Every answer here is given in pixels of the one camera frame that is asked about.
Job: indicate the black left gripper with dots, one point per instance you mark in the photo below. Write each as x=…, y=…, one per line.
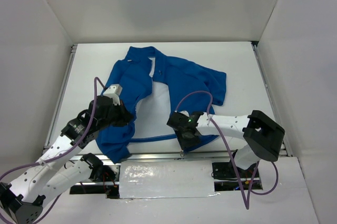
x=121, y=115

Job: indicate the aluminium frame rail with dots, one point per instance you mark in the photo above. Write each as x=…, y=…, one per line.
x=246, y=89

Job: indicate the white taped cover panel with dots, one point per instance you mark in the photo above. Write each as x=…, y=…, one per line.
x=166, y=179

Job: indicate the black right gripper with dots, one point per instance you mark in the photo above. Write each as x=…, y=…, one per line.
x=186, y=141

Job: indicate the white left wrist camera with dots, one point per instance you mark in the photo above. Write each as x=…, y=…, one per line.
x=113, y=92

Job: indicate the blue zip-up jacket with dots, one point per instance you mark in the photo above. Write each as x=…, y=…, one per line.
x=151, y=80

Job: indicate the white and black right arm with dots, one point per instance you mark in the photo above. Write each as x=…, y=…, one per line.
x=263, y=136

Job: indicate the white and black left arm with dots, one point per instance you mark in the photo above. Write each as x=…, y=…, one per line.
x=24, y=198

